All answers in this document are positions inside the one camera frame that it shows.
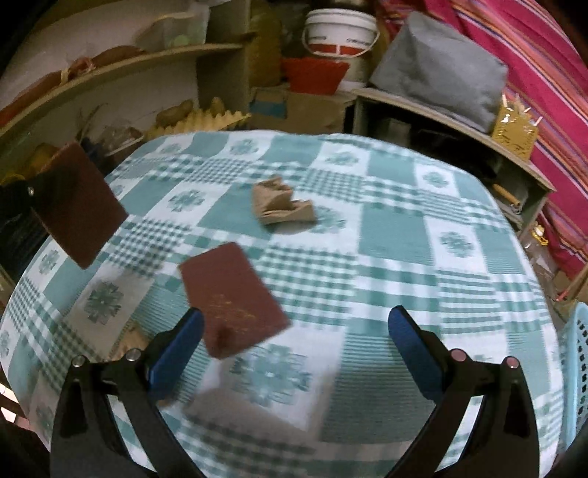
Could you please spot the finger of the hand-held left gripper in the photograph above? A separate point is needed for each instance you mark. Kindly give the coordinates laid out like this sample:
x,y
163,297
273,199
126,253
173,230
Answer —
x,y
20,200

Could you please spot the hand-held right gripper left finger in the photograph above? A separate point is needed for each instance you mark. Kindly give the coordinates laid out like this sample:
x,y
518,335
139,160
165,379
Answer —
x,y
177,354

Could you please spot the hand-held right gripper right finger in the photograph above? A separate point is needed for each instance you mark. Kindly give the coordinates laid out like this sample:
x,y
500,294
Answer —
x,y
413,354

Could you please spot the dark red card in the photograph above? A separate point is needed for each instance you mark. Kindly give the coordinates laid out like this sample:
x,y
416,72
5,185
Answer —
x,y
78,207
229,294

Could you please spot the light blue plastic basket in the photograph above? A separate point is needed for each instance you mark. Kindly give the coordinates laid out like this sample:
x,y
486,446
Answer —
x,y
576,377

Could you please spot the green checked tablecloth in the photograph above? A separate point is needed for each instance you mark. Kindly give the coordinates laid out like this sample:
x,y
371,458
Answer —
x,y
390,275

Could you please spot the yellow oil bottle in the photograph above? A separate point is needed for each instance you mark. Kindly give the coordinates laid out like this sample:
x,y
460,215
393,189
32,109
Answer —
x,y
540,235

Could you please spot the brown potato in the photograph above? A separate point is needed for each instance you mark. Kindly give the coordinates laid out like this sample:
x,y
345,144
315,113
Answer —
x,y
174,111

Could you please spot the curved wooden shelf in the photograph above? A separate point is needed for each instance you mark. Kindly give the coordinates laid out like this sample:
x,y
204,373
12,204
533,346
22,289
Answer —
x,y
138,64

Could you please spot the brown crumpled paper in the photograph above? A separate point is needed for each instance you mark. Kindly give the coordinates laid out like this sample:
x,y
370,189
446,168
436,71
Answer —
x,y
275,202

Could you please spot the low wooden cabinet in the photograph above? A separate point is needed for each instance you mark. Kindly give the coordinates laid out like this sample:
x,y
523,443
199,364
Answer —
x,y
533,202

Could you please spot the yellow corrugated foam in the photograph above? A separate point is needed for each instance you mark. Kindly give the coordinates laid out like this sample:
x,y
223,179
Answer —
x,y
202,122

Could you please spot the clear plastic container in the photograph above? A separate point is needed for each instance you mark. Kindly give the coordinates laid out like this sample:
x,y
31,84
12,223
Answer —
x,y
170,32

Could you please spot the yellow box with sticks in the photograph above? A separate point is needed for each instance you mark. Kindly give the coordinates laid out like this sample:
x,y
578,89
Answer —
x,y
514,133

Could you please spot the cardboard box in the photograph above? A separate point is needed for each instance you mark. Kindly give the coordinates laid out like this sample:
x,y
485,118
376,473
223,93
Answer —
x,y
312,112

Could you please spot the grey cushion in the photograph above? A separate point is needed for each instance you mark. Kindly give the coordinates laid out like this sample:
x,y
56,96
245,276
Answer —
x,y
436,69

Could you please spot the yellow sack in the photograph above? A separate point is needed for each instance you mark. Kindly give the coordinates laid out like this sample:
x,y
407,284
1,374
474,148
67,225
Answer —
x,y
266,50

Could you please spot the red plastic basket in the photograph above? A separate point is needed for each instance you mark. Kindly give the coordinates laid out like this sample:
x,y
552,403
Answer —
x,y
312,76

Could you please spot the pink striped blanket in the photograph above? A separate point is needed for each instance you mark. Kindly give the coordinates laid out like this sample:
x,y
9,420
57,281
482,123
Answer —
x,y
551,92

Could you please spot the white plastic bucket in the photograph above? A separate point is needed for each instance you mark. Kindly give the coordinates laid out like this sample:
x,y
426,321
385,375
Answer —
x,y
340,27

